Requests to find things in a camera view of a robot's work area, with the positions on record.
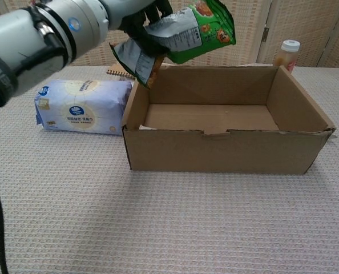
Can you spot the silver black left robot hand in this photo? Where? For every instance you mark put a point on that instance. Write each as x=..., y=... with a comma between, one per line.
x=135, y=23

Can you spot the green silver snack bag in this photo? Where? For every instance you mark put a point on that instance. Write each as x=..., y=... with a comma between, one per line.
x=203, y=37

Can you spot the lavender tissue pack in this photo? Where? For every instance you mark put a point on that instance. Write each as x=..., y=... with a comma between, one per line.
x=84, y=105

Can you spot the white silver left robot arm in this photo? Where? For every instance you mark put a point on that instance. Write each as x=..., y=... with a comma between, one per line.
x=44, y=37

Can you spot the open cardboard box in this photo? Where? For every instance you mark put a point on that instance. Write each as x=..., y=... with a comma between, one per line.
x=223, y=151

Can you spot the brown spiral notebook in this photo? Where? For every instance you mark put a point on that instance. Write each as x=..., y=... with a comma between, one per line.
x=119, y=72

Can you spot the brown drink bottle white cap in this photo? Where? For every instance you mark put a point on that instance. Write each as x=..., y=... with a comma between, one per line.
x=288, y=55

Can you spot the woven folding screen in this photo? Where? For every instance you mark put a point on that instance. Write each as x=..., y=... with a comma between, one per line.
x=300, y=20

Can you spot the beige woven tablecloth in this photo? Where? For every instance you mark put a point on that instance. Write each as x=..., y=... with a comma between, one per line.
x=169, y=222

